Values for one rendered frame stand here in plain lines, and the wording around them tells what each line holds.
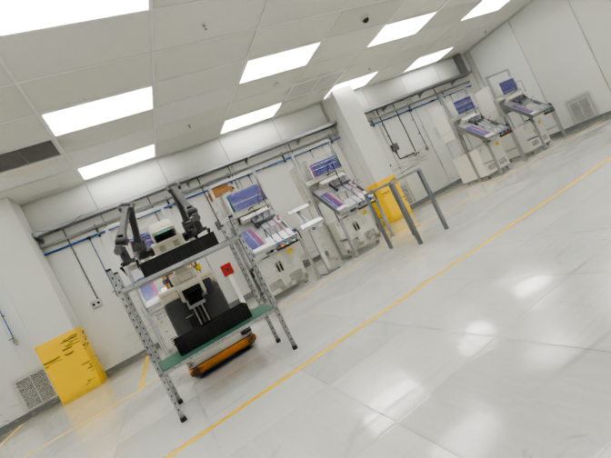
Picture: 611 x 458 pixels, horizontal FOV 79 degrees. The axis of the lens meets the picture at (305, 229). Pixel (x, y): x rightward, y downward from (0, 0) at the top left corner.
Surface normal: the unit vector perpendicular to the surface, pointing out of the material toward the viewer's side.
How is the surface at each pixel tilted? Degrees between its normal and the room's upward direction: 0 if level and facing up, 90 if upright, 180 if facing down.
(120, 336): 90
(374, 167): 90
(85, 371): 90
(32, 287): 90
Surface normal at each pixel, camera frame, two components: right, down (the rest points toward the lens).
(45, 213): 0.36, -0.16
